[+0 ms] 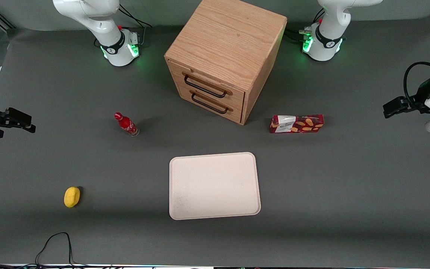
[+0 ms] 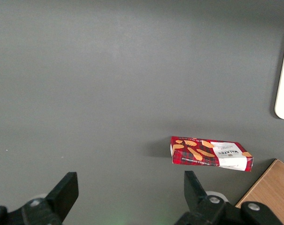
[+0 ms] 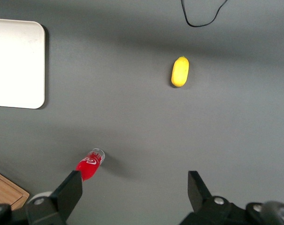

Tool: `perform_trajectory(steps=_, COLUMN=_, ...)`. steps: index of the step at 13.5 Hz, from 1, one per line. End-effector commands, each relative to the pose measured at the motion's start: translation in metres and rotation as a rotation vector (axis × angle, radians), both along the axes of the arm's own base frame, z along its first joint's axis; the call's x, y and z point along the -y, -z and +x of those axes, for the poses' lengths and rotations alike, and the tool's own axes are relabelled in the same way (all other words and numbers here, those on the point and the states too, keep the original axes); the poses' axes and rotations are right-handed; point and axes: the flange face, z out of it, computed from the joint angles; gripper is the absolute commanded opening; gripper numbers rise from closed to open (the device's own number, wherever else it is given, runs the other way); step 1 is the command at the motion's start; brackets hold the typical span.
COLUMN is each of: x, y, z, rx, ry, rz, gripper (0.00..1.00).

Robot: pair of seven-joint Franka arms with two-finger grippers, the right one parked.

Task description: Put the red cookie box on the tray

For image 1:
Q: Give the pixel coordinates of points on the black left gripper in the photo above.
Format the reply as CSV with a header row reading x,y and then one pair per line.
x,y
417,102

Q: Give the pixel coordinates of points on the red cookie box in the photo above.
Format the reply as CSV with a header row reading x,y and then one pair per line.
x,y
297,124

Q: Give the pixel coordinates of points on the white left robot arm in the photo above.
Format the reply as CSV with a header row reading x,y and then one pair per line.
x,y
325,48

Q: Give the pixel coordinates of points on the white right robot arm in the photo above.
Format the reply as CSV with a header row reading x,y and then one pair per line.
x,y
116,45

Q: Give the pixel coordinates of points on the beige plastic tray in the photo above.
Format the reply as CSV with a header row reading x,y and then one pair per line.
x,y
215,186

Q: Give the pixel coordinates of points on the yellow lemon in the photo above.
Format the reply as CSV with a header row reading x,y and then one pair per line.
x,y
71,197

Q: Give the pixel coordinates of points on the red cola bottle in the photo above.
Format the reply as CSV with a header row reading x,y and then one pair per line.
x,y
126,124

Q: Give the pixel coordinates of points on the wooden drawer front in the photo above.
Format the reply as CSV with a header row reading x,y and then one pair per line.
x,y
233,112
233,93

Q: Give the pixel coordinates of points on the wooden drawer cabinet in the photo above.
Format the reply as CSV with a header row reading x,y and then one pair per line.
x,y
226,37

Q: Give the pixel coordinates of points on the aluminium frame rail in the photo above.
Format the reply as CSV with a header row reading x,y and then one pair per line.
x,y
2,19

